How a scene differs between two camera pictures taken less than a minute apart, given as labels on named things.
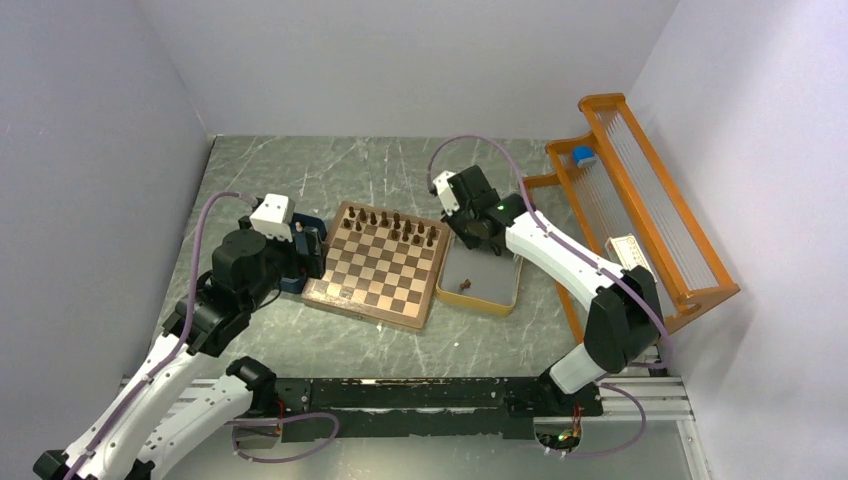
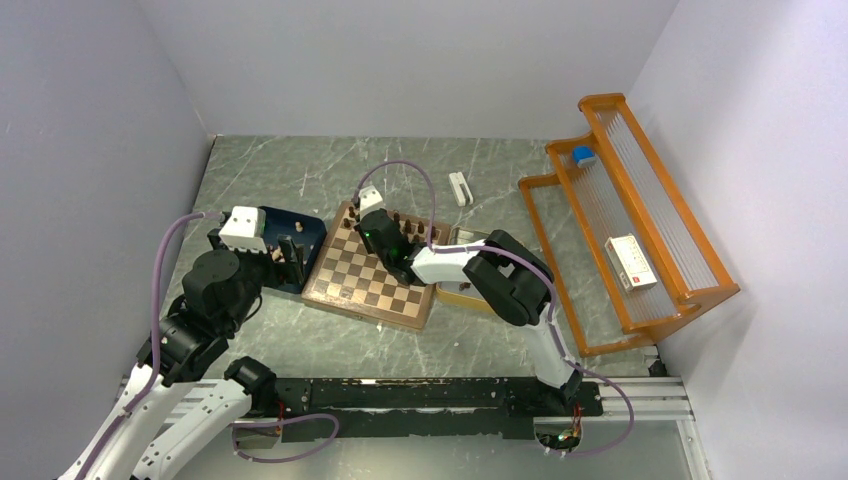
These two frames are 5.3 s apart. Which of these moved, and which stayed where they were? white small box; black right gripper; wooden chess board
Moved: black right gripper
Stayed: white small box; wooden chess board
